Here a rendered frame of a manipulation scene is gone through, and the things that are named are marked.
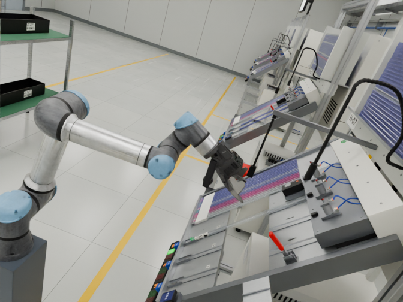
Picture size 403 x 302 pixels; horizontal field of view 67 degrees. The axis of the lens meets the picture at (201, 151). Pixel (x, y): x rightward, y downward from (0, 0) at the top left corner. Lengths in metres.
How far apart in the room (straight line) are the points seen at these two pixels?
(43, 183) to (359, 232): 1.09
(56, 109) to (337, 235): 0.87
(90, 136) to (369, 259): 0.82
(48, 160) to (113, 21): 9.48
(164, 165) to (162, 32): 9.15
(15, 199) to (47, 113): 0.40
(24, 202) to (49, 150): 0.21
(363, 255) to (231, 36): 8.92
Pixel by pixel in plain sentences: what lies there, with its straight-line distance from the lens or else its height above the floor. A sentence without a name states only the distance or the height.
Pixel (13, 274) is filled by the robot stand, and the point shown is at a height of 0.53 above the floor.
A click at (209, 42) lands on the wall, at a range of 9.62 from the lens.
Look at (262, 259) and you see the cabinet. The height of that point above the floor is 0.62.
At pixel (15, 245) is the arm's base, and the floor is 0.61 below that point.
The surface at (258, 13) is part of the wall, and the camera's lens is 9.47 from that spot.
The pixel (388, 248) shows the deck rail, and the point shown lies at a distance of 0.86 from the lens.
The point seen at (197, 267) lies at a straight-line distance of 1.11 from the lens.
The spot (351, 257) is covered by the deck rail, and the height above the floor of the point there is 1.15.
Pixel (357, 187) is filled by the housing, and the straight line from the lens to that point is 0.93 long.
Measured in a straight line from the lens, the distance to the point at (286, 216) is 1.09.
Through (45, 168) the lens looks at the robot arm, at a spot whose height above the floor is 0.88.
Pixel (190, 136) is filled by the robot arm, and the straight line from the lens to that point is 1.01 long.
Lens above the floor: 1.58
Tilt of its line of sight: 25 degrees down
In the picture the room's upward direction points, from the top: 18 degrees clockwise
